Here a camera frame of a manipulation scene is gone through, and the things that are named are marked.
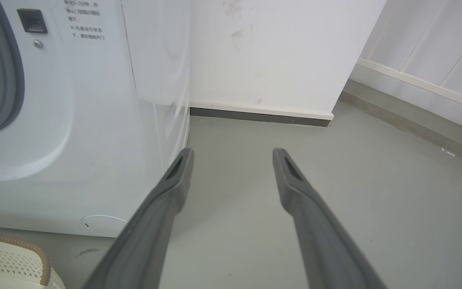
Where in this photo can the black door latch socket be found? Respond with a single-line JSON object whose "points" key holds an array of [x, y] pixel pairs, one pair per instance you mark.
{"points": [[33, 21]]}

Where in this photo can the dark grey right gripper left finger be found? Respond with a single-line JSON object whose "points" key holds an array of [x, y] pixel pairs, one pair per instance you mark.
{"points": [[146, 237]]}

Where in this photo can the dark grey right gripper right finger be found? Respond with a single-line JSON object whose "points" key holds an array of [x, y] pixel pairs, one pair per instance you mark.
{"points": [[323, 241]]}

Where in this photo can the white front-load washing machine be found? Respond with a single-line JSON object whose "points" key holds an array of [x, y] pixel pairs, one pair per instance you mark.
{"points": [[86, 120]]}

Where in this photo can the cream perforated laundry basket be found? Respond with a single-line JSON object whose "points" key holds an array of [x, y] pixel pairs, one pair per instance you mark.
{"points": [[10, 263]]}

